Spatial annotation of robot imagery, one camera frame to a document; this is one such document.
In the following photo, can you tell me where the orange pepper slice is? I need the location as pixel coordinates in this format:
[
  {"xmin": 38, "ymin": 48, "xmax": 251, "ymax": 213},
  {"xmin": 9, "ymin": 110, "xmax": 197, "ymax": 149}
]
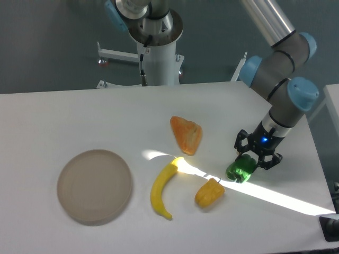
[{"xmin": 170, "ymin": 116, "xmax": 203, "ymax": 156}]

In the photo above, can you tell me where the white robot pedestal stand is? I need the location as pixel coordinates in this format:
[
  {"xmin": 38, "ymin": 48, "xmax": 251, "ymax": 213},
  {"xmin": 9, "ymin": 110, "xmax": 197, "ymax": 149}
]
[{"xmin": 95, "ymin": 9, "xmax": 248, "ymax": 89}]

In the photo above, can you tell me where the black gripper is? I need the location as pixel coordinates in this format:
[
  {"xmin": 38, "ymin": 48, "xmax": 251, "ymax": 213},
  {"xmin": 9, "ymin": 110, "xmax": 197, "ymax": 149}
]
[{"xmin": 234, "ymin": 123, "xmax": 284, "ymax": 170}]

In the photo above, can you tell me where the small yellow-orange pepper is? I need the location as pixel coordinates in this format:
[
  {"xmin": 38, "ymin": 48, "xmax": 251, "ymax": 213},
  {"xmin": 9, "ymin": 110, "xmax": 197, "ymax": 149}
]
[{"xmin": 194, "ymin": 178, "xmax": 225, "ymax": 208}]

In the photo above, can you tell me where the yellow banana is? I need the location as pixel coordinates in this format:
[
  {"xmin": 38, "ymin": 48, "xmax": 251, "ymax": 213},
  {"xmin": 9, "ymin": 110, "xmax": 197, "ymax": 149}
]
[{"xmin": 150, "ymin": 157, "xmax": 184, "ymax": 220}]

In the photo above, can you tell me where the black cable on pedestal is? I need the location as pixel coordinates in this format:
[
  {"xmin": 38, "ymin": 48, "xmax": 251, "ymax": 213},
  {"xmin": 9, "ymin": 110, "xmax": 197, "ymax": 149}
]
[{"xmin": 139, "ymin": 34, "xmax": 153, "ymax": 87}]

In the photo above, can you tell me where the beige round plate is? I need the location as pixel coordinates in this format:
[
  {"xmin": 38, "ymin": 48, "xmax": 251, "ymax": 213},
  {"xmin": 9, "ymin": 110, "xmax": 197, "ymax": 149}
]
[{"xmin": 56, "ymin": 149, "xmax": 133, "ymax": 226}]

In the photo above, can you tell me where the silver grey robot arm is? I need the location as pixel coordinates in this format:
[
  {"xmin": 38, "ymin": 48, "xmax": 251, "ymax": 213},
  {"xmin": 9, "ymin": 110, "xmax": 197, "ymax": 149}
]
[{"xmin": 104, "ymin": 1, "xmax": 319, "ymax": 170}]

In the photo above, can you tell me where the green bell pepper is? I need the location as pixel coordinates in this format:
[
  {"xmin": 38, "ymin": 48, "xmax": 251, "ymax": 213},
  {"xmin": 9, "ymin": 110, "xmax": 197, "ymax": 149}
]
[{"xmin": 226, "ymin": 154, "xmax": 256, "ymax": 183}]

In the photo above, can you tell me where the black device at table edge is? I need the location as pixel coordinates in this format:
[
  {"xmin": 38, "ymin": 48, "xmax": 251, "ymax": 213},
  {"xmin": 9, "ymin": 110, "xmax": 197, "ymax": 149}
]
[{"xmin": 318, "ymin": 182, "xmax": 339, "ymax": 242}]

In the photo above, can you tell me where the white side table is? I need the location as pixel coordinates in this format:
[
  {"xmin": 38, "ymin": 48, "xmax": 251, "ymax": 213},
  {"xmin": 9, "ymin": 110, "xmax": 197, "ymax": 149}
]
[{"xmin": 324, "ymin": 84, "xmax": 339, "ymax": 129}]

